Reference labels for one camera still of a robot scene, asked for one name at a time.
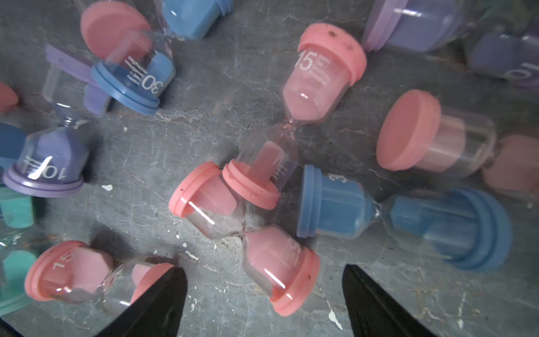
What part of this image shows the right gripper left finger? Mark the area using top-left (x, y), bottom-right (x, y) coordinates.
top-left (98, 267), bottom-right (188, 336)

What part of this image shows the purple hourglass by bag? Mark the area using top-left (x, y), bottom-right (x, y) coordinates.
top-left (361, 0), bottom-right (480, 53)

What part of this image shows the green hourglass lower left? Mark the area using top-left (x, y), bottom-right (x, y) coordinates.
top-left (1, 185), bottom-right (37, 315)

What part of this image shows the purple hourglass centre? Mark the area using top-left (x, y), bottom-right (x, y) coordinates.
top-left (2, 44), bottom-right (111, 198)

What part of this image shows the pink hourglass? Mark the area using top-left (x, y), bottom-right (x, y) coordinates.
top-left (168, 161), bottom-right (320, 317)
top-left (0, 81), bottom-right (19, 112)
top-left (376, 89), bottom-right (538, 202)
top-left (74, 0), bottom-right (151, 58)
top-left (25, 240), bottom-right (173, 317)

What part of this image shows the blue hourglass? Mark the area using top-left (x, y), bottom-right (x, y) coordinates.
top-left (296, 164), bottom-right (513, 272)
top-left (92, 0), bottom-right (234, 115)

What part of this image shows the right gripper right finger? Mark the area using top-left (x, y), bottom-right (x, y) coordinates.
top-left (342, 264), bottom-right (434, 337)

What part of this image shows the blue hourglass centre right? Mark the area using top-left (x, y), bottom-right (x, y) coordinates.
top-left (296, 164), bottom-right (513, 272)

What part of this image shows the pink hourglass number fifteen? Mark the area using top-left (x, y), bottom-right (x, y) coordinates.
top-left (223, 23), bottom-right (367, 210)

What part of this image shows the blue hourglass upper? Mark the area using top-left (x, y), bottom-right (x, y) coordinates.
top-left (92, 0), bottom-right (234, 115)

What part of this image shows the purple hourglass right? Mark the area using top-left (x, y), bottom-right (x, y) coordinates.
top-left (466, 24), bottom-right (538, 92)

